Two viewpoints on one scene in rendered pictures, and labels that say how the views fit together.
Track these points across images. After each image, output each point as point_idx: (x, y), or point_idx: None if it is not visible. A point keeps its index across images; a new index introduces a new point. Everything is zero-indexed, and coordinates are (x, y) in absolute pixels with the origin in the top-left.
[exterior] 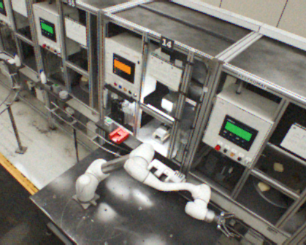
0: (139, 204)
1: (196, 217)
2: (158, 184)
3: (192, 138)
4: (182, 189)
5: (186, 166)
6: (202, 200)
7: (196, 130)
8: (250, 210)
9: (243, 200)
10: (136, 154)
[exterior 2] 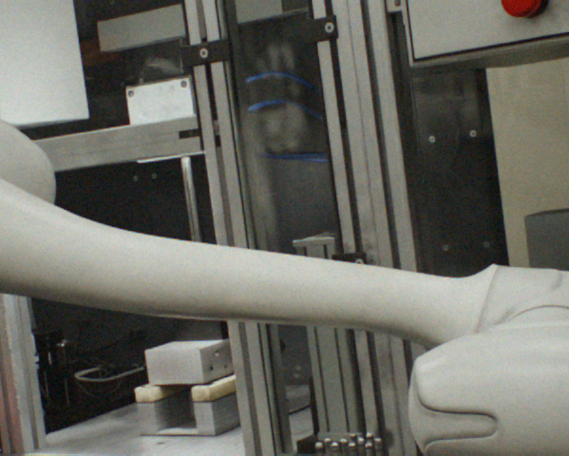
0: None
1: (550, 423)
2: (66, 228)
3: (350, 121)
4: (336, 311)
5: (406, 424)
6: (554, 308)
7: (345, 25)
8: None
9: None
10: None
